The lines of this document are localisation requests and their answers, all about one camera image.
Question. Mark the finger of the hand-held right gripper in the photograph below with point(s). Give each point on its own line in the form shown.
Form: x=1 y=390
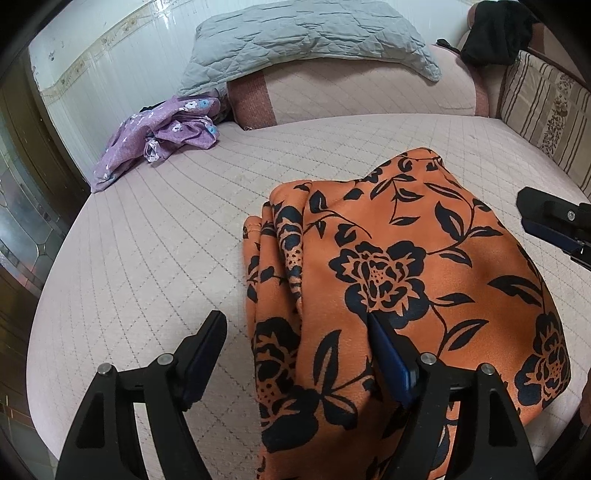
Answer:
x=549 y=212
x=582 y=256

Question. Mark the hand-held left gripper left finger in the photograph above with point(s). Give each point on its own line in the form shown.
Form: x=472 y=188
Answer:
x=203 y=360

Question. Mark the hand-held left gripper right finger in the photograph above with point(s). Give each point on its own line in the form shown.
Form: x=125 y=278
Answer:
x=392 y=360

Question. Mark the orange black floral garment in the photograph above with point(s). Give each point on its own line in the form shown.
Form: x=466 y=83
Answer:
x=406 y=286

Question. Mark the striped patterned cushion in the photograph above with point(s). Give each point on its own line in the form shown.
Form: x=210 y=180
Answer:
x=549 y=110

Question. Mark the pink quilted bed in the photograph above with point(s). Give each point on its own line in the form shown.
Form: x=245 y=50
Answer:
x=161 y=240

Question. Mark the pink bolster pillow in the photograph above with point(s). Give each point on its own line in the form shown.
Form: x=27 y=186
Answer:
x=369 y=87

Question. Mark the purple floral cloth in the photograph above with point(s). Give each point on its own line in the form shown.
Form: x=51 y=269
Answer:
x=157 y=134

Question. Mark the wooden door with glass panel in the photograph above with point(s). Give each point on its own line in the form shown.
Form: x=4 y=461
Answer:
x=27 y=207

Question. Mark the grey quilted pillow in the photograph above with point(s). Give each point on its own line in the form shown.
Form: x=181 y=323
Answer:
x=300 y=37

